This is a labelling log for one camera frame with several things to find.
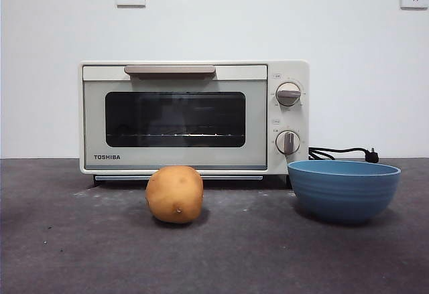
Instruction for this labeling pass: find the beige timer knob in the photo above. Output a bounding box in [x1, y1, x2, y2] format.
[275, 129, 302, 156]

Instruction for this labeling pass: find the brown potato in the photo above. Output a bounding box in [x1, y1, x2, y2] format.
[145, 165, 204, 224]

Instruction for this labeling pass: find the beige temperature knob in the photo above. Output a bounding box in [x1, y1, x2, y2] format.
[275, 81, 302, 108]

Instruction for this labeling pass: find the cream glass oven door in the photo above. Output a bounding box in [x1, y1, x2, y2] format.
[82, 65, 268, 171]

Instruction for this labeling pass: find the blue ribbed bowl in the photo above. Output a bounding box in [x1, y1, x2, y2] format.
[287, 159, 402, 225]

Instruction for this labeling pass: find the cream Toshiba toaster oven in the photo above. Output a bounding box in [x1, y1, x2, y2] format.
[79, 60, 310, 188]

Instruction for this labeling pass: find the grey oven crumb tray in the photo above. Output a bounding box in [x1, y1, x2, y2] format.
[95, 174, 264, 181]

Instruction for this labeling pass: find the metal wire oven rack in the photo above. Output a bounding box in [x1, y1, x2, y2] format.
[106, 132, 245, 139]

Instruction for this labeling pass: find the black power cable with plug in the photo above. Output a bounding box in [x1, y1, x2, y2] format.
[308, 146, 381, 164]

